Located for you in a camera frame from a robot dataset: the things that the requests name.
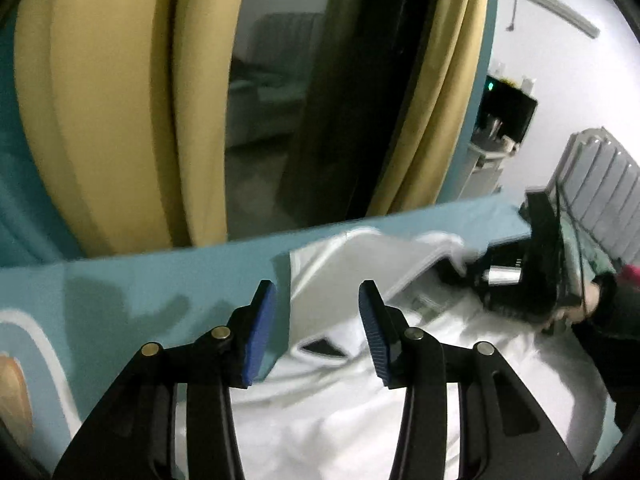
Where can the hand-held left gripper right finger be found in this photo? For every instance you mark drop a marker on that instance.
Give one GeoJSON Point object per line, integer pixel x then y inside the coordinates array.
{"type": "Point", "coordinates": [375, 332]}

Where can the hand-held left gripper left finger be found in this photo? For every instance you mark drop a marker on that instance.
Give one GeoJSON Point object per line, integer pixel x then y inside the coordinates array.
{"type": "Point", "coordinates": [260, 330]}

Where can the white garment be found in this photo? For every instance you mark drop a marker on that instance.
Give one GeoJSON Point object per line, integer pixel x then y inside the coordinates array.
{"type": "Point", "coordinates": [330, 410]}

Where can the person's right forearm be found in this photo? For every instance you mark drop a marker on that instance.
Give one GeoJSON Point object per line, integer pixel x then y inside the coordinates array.
{"type": "Point", "coordinates": [617, 340]}

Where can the person's right hand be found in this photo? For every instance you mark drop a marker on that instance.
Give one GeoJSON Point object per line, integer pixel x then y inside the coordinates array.
{"type": "Point", "coordinates": [587, 302]}

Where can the white radiator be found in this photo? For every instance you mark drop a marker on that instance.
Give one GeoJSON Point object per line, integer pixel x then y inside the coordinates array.
{"type": "Point", "coordinates": [607, 185]}

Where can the white cart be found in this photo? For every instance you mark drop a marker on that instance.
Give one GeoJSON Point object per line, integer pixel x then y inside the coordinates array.
{"type": "Point", "coordinates": [487, 165]}

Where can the teal printed bed sheet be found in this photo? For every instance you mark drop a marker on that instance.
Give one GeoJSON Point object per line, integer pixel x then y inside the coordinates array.
{"type": "Point", "coordinates": [150, 285]}

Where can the black box with light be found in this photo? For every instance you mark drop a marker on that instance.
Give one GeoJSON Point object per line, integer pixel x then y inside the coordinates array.
{"type": "Point", "coordinates": [507, 107]}

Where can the yellow curtain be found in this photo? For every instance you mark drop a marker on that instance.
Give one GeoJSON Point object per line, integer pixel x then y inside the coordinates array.
{"type": "Point", "coordinates": [100, 110]}
{"type": "Point", "coordinates": [440, 85]}

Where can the white wall conduit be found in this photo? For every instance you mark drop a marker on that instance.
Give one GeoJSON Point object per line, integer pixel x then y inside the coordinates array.
{"type": "Point", "coordinates": [555, 2]}

